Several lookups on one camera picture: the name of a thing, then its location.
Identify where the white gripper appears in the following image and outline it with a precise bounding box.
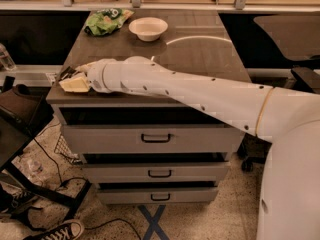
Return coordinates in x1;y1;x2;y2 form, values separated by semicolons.
59;59;115;93

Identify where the black rxbar chocolate wrapper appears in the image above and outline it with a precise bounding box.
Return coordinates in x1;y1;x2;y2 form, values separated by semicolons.
59;67;78;81

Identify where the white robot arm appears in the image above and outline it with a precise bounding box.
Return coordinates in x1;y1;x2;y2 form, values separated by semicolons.
60;56;320;240

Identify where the white paper bowl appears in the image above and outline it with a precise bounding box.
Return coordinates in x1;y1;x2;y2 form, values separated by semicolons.
129;17;168;42

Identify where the green chip bag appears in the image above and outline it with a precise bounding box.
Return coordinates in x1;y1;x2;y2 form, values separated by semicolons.
84;8;134;36

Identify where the brown bag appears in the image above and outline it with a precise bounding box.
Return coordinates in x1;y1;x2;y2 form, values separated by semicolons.
0;84;53;136

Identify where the top grey drawer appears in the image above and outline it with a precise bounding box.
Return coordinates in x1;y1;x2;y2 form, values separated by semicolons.
61;125;244;154

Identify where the grey drawer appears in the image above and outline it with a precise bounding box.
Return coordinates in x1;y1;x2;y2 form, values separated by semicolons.
83;162;230;183
97;187;218;204
61;125;244;154

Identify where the clear plastic bottle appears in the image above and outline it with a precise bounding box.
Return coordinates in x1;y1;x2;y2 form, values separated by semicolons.
0;43;16;71

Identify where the black side table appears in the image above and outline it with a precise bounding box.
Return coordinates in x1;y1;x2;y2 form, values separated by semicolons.
0;75;92;222

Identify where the grey drawer cabinet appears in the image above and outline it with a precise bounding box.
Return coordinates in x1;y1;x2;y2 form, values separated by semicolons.
47;10;249;204

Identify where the middle grey drawer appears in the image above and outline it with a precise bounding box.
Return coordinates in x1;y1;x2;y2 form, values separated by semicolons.
83;162;230;183

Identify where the bottom grey drawer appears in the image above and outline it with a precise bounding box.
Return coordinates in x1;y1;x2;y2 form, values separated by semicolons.
97;187;218;204

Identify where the black white sneaker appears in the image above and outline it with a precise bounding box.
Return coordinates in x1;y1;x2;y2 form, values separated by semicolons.
23;219;84;240

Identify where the blue tape cross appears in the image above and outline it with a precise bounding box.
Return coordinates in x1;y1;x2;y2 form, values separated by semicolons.
139;205;169;240

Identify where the wire mesh basket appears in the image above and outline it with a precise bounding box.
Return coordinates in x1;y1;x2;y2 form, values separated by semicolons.
54;135;82;164

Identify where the black floor cable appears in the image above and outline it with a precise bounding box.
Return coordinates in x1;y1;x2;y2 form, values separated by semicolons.
32;137;142;240

